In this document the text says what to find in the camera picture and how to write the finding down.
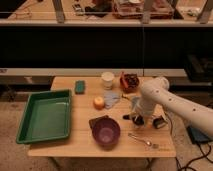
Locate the dark brown square coaster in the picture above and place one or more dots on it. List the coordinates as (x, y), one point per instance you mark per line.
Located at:
(94, 120)

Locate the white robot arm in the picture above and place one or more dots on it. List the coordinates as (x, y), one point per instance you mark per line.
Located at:
(156, 91)

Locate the dark blue power box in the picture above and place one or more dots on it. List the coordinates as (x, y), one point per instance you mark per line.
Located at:
(196, 136)

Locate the light blue cloth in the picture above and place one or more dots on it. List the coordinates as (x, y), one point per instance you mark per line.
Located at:
(111, 98)

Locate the black handled utensil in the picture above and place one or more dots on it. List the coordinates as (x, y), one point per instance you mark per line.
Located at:
(127, 117)

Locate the green sponge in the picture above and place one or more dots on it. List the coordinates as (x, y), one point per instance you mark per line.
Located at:
(79, 86)

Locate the purple plastic bowl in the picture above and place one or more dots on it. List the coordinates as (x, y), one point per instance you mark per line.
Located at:
(106, 132)

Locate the white paper cup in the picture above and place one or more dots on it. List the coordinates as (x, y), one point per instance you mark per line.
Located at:
(107, 79)

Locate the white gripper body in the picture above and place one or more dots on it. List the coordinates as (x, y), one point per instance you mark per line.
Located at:
(143, 112)

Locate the green plastic tray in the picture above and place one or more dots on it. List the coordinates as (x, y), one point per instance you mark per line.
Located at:
(46, 117)

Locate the light blue cup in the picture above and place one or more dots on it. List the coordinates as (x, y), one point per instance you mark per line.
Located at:
(134, 101)

